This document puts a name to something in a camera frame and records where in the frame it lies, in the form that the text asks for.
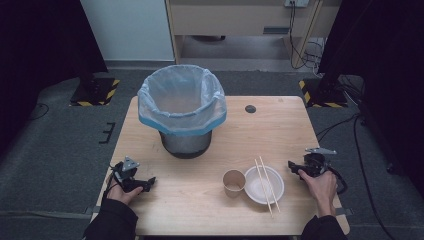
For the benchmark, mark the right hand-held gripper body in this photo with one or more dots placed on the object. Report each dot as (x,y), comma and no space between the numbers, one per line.
(315,165)

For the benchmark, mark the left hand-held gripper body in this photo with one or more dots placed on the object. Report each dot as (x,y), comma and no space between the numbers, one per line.
(126,176)

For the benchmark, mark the white disposable bowl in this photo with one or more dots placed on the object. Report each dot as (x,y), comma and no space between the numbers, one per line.
(256,186)

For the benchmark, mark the grey metal trash can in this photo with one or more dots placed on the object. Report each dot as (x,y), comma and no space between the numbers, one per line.
(185,145)

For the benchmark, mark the translucent blue bin liner bag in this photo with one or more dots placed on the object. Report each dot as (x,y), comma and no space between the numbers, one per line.
(181,120)

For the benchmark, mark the person's left hand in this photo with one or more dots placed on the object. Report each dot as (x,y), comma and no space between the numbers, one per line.
(123,197)

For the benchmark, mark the person's right hand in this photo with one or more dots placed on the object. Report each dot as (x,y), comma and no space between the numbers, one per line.
(323,190)

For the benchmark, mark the brown paper cup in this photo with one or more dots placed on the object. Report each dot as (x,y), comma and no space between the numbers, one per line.
(234,181)

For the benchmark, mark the black stand base hazard stripes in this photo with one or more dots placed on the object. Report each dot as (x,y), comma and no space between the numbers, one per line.
(325,96)
(96,91)

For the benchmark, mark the grey round table grommet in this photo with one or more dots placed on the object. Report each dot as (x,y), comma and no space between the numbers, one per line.
(250,109)

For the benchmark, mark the black curtain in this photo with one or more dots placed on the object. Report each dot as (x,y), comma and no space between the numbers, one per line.
(36,50)
(386,66)

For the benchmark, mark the grey power outlet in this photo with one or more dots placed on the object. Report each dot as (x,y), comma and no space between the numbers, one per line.
(296,3)

